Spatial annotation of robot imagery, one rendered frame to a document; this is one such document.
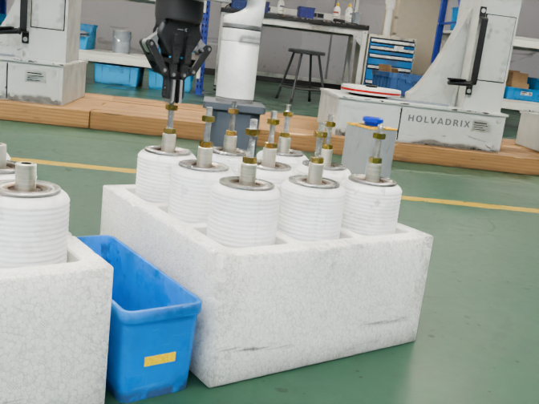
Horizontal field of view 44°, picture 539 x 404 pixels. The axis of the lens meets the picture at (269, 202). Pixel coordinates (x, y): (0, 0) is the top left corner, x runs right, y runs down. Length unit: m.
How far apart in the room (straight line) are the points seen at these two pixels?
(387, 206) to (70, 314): 0.50
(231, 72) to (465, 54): 2.02
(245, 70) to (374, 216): 0.68
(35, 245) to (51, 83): 2.44
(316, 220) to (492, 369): 0.36
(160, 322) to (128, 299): 0.21
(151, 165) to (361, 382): 0.46
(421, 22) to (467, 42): 4.09
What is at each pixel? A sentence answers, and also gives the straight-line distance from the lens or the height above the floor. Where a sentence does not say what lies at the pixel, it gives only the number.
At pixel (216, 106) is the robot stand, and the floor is 0.29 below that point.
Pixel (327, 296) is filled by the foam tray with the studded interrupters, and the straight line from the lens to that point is 0.95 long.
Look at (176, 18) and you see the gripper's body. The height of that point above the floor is 0.46.
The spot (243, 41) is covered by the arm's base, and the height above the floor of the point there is 0.44.
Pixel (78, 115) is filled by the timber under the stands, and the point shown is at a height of 0.05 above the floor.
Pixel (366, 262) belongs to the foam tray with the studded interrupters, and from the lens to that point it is 0.98.
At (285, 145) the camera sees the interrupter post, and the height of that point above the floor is 0.27.
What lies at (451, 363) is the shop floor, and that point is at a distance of 1.09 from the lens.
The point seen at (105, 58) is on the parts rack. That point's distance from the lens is 5.77.
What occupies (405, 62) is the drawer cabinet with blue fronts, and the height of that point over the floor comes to 0.46.
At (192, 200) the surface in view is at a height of 0.21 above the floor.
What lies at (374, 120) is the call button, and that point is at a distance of 1.28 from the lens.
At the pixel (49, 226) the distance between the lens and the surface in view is 0.76.
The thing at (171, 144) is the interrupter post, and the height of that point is 0.26.
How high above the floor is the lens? 0.43
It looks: 13 degrees down
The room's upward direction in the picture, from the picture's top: 7 degrees clockwise
